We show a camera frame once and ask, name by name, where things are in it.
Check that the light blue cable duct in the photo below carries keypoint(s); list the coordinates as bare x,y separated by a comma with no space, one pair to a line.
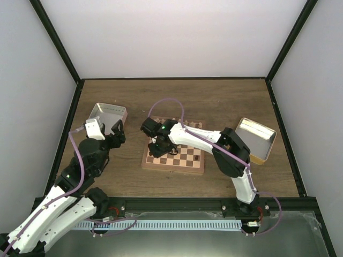
173,225

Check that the black enclosure frame post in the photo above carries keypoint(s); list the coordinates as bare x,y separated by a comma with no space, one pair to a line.
50,29

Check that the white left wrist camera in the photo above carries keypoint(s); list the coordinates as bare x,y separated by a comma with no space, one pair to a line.
94,128

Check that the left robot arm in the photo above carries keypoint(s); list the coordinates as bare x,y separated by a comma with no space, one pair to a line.
70,200

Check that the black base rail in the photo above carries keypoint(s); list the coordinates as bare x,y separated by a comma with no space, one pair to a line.
227,206

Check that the gold metal tray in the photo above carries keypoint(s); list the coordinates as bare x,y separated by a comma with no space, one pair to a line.
259,138

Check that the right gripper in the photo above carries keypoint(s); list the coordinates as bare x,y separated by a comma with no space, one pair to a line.
157,154

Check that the wooden chess board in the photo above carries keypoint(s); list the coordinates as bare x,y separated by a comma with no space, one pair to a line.
184,161

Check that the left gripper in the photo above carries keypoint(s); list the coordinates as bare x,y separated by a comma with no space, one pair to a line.
117,143

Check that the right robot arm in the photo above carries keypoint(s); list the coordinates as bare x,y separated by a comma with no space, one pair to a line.
231,154

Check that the pink metal tray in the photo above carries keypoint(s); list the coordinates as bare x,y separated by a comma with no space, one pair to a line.
109,115

